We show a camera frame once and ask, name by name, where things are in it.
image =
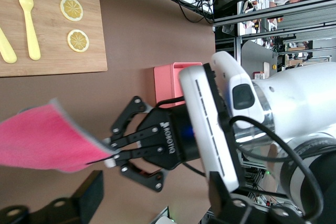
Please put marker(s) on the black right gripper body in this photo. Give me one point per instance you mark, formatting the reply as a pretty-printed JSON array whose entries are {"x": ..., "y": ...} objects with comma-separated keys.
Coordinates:
[{"x": 173, "y": 140}]

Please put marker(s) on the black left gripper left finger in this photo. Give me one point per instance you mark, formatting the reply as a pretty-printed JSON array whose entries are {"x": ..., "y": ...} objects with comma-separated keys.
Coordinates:
[{"x": 86, "y": 197}]

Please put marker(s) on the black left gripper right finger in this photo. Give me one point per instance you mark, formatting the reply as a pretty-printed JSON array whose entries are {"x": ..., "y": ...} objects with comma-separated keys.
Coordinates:
[{"x": 236, "y": 211}]

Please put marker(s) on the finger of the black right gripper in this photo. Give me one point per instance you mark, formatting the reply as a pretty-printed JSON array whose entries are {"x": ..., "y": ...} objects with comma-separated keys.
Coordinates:
[
  {"x": 147, "y": 178},
  {"x": 131, "y": 108}
]

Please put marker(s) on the pink cloth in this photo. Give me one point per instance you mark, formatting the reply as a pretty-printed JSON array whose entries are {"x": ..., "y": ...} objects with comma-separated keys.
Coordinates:
[{"x": 44, "y": 137}]

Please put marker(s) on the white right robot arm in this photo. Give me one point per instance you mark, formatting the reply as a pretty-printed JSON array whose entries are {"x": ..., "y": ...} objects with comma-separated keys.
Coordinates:
[{"x": 302, "y": 98}]

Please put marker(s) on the pink plastic bin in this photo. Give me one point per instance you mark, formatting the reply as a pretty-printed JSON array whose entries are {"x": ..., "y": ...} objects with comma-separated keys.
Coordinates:
[{"x": 164, "y": 85}]

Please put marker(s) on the lemon slice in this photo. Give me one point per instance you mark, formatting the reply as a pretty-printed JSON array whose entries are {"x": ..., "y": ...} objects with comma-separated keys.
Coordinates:
[
  {"x": 78, "y": 41},
  {"x": 71, "y": 9}
]

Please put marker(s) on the wooden cutting board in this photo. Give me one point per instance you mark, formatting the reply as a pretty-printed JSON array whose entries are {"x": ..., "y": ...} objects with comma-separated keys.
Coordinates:
[{"x": 52, "y": 58}]

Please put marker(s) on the grey partition panel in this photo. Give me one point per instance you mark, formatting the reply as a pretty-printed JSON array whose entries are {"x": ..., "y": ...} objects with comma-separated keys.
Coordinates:
[{"x": 254, "y": 56}]

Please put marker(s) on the yellow plastic fork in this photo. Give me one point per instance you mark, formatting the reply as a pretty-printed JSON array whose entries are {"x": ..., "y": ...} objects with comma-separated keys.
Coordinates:
[{"x": 30, "y": 32}]

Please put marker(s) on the yellow plastic knife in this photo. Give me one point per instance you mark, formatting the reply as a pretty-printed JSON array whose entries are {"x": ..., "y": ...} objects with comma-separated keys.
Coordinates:
[{"x": 8, "y": 53}]

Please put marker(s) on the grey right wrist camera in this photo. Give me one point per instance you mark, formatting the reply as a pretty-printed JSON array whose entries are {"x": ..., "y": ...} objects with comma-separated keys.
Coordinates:
[{"x": 199, "y": 119}]

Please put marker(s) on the metal shelf frame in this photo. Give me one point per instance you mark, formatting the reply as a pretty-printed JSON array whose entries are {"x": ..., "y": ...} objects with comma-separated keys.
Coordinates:
[{"x": 288, "y": 7}]

